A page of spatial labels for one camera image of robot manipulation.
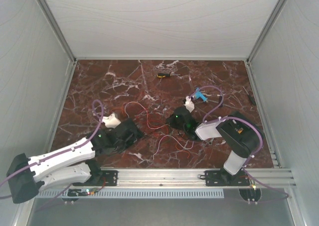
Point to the slotted grey cable duct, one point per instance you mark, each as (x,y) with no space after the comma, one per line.
(114,193)

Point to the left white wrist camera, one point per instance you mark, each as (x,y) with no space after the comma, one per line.
(111,121)

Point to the blue plastic tool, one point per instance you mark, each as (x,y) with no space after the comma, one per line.
(199,95)

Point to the aluminium front rail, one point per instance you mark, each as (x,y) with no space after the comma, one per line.
(155,178)

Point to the black screwdriver far right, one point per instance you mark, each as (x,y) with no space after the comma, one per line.
(251,99)

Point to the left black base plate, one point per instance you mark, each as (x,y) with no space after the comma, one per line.
(106,178)

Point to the yellow black screwdriver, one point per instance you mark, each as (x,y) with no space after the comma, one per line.
(166,75)

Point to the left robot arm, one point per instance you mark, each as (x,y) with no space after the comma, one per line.
(27,176)

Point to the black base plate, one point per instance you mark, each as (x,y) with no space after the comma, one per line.
(221,178)
(106,178)

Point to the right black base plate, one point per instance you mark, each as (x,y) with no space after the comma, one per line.
(221,178)

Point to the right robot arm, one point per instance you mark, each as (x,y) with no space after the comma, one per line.
(242,135)

